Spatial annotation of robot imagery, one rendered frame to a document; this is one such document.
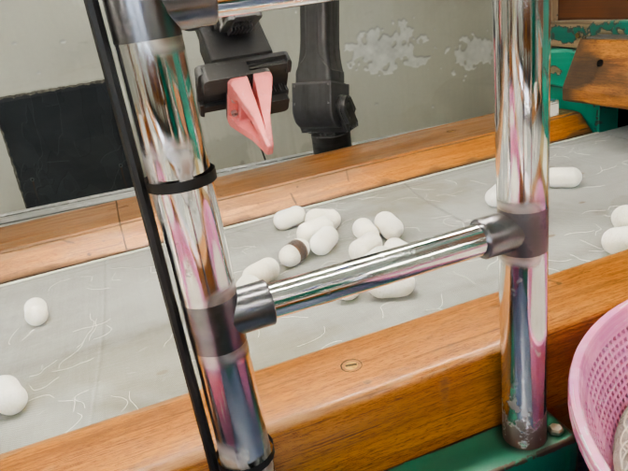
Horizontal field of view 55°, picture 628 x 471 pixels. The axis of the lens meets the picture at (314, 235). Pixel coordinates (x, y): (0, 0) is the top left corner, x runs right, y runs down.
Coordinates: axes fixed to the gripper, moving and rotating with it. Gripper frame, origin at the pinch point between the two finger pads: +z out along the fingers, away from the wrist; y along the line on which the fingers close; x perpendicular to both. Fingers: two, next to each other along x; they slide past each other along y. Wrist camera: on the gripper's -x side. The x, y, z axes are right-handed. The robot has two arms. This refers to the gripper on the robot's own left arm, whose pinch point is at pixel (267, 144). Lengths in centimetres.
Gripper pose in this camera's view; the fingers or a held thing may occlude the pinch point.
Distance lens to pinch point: 61.8
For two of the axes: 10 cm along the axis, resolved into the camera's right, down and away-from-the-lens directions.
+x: -1.2, 5.0, 8.6
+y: 9.3, -2.4, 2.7
